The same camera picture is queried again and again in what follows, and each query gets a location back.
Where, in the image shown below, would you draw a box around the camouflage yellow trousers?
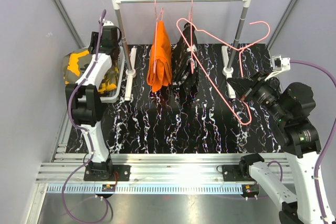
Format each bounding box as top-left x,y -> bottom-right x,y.
62,49 -> 119,94

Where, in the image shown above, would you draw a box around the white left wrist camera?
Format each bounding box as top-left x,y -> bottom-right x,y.
99,19 -> 114,27

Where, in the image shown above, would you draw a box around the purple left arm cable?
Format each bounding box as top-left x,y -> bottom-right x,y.
61,8 -> 111,224

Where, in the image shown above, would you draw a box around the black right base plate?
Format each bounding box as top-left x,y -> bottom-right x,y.
216,165 -> 245,182

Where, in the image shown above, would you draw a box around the white and silver clothes rack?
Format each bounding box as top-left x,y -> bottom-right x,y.
111,0 -> 251,101

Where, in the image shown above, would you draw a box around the black and white trousers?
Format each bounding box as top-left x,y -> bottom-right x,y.
172,36 -> 199,94

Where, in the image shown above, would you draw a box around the orange trousers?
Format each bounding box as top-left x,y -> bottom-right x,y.
146,20 -> 173,92

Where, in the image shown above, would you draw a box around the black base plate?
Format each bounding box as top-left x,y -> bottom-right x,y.
83,162 -> 131,182
216,165 -> 245,182

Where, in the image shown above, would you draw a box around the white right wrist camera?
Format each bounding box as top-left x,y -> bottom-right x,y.
265,55 -> 291,81

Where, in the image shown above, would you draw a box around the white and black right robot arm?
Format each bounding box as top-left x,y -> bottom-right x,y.
227,72 -> 335,223

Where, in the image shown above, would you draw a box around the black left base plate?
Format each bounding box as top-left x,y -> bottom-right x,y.
83,162 -> 131,182

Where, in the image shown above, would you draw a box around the white plastic basket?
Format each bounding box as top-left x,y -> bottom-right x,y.
98,46 -> 125,103

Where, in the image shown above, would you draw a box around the aluminium rail frame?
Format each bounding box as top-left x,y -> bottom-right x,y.
26,151 -> 296,223

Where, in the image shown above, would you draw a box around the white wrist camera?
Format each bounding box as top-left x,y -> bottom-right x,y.
99,19 -> 114,27
265,55 -> 291,81

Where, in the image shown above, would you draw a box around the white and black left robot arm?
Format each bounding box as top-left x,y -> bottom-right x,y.
65,22 -> 122,180

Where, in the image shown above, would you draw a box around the pink wire hanger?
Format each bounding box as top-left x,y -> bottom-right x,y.
188,0 -> 196,74
175,17 -> 271,126
153,0 -> 164,73

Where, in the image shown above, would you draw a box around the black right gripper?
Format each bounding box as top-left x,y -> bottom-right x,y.
227,69 -> 290,122

